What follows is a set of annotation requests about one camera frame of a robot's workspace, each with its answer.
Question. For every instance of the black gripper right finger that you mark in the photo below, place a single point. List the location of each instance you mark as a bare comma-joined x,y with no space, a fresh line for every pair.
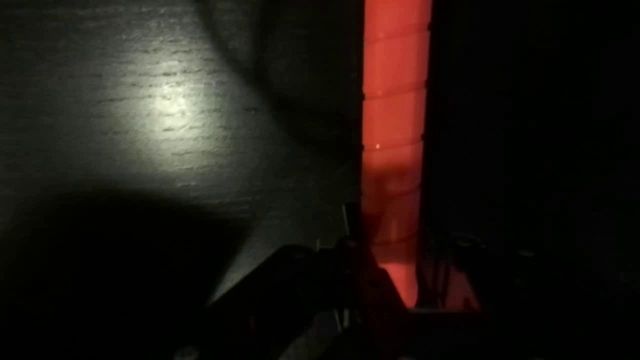
466,301

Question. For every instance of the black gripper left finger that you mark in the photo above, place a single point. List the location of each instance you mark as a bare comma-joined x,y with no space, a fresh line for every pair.
292,301

